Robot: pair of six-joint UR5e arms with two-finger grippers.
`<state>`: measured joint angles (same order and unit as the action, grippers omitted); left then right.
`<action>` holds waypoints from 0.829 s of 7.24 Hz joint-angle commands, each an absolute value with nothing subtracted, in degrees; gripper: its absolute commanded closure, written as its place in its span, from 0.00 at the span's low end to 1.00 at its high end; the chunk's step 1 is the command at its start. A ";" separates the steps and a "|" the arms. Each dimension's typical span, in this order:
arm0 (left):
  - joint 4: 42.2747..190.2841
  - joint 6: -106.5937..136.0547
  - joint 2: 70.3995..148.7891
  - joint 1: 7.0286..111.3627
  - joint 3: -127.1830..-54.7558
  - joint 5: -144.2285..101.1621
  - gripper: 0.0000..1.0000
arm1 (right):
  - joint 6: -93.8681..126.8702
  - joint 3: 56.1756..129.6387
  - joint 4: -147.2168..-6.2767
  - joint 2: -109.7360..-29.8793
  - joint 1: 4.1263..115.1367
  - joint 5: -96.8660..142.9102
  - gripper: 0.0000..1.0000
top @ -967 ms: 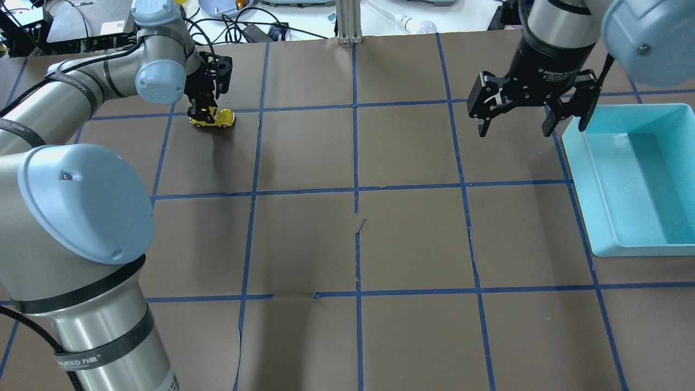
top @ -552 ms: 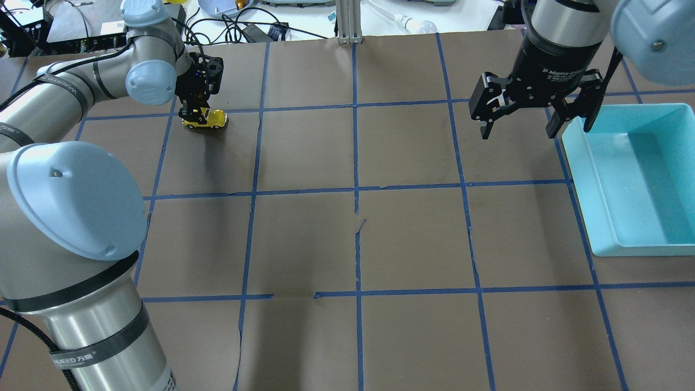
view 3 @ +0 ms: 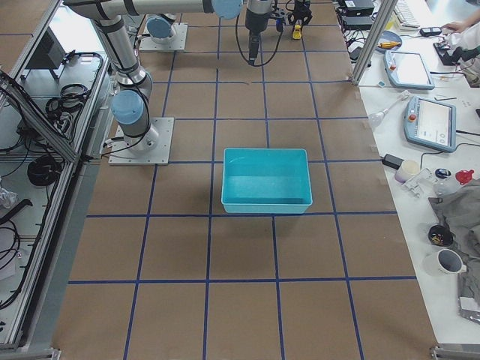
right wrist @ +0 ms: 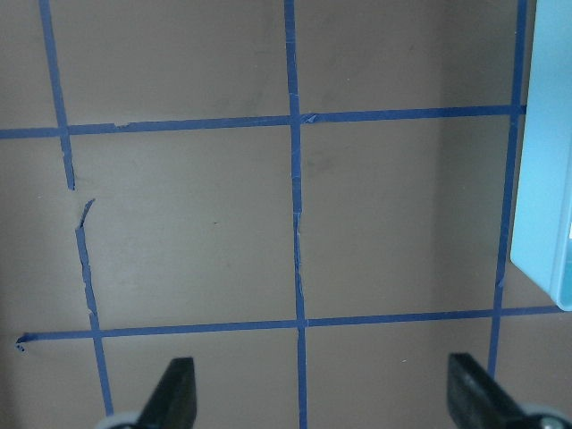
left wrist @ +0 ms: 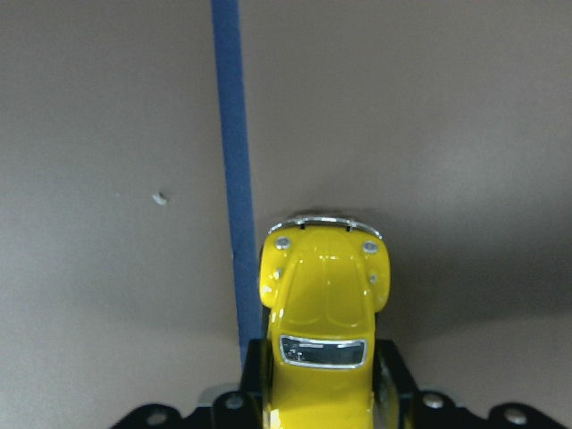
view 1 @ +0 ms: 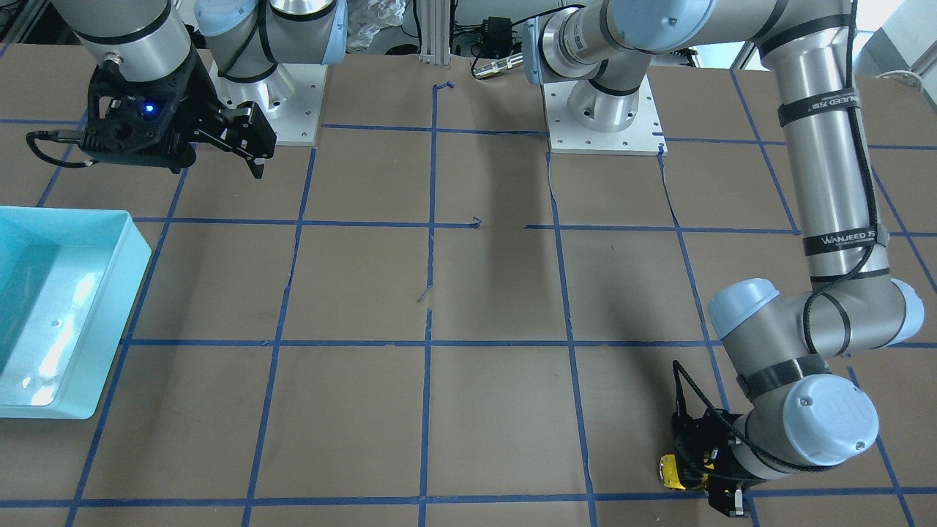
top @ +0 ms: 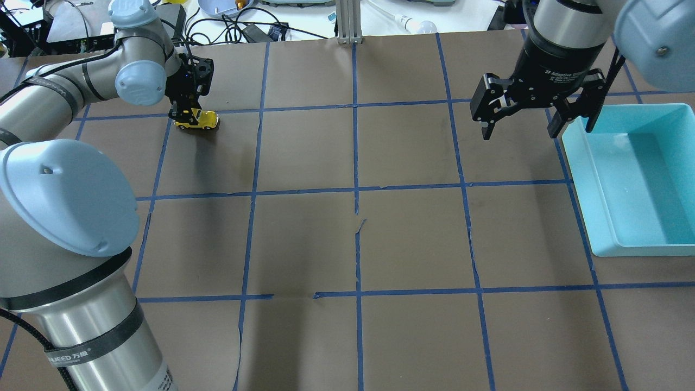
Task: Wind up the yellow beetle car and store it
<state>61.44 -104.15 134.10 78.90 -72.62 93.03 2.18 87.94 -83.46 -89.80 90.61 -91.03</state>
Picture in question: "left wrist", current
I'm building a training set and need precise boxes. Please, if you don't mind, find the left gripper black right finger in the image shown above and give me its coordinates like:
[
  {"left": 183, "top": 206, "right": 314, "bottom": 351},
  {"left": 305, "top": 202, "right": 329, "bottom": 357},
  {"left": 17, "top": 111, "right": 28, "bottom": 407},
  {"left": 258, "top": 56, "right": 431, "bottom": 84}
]
[{"left": 374, "top": 340, "right": 563, "bottom": 428}]

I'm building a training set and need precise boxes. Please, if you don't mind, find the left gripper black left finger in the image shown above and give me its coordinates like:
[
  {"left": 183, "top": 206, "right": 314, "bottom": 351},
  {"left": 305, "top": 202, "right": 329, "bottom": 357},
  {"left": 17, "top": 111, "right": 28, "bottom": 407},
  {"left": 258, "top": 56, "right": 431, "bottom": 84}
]
[{"left": 114, "top": 339, "right": 271, "bottom": 429}]

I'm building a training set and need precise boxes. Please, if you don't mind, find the yellow toy beetle car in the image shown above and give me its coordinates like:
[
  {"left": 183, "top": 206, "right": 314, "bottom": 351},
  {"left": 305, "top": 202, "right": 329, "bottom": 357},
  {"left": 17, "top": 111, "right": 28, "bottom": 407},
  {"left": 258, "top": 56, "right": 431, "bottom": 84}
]
[{"left": 258, "top": 215, "right": 391, "bottom": 428}]

